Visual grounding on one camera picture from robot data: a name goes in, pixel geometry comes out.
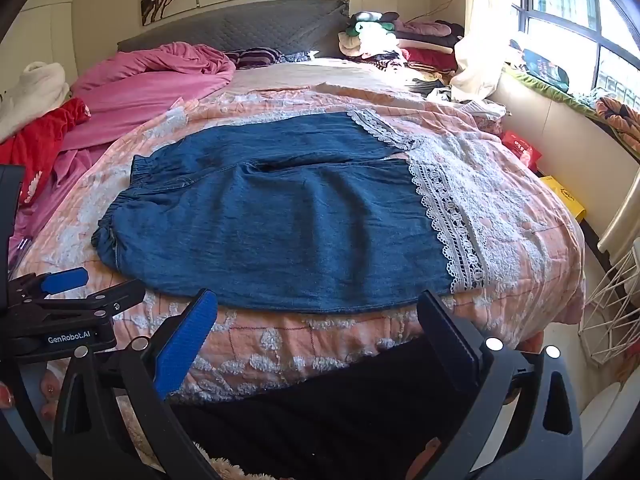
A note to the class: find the cream white cloth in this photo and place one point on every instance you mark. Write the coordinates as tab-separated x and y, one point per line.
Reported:
35	90

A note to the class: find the blue floral pillow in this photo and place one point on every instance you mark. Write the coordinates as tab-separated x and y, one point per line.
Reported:
300	55

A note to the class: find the white crumpled cloth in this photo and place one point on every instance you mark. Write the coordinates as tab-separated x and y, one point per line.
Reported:
480	107

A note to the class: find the orange floral blanket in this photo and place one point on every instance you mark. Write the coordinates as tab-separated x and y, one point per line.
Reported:
620	120

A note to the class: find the beige fuzzy cloth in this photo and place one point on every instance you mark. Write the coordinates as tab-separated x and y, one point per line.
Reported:
220	467

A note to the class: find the yellow box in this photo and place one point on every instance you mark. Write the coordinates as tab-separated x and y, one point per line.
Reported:
565	195

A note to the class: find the peach quilt with white pattern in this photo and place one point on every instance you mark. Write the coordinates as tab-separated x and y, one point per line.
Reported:
525	200

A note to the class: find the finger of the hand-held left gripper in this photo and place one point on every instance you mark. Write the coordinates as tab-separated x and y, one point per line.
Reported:
65	280
120	292

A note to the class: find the white curtain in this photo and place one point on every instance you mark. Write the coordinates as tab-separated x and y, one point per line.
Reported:
487	35

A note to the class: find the grey quilted headboard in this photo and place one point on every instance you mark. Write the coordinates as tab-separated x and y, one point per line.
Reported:
240	25

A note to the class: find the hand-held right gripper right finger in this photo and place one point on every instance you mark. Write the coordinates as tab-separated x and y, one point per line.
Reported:
450	342

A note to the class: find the black framed window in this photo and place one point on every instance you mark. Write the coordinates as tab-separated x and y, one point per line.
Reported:
560	40

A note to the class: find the pink duvet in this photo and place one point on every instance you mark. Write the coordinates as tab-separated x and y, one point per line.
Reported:
150	80

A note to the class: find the blue denim pants lace hem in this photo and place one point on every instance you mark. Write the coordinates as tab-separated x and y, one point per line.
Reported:
280	220

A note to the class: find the red bag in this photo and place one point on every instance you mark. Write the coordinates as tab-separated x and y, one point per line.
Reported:
520	147

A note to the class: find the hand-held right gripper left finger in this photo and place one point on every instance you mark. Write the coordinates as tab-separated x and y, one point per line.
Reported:
185	340

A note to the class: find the green windowsill mat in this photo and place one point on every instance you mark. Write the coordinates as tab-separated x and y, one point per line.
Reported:
575	102

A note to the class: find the pile of folded clothes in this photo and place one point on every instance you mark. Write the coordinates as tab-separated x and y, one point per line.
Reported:
425	55

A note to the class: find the red flowered cloth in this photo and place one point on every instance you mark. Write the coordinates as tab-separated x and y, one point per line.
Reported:
40	145

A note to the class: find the white wardrobe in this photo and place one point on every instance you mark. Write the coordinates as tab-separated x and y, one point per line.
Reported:
50	30

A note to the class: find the dark striped pillow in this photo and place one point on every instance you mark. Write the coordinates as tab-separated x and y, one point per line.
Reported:
255	56

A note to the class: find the person's left hand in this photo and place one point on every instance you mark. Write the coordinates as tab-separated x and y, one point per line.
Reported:
50	390

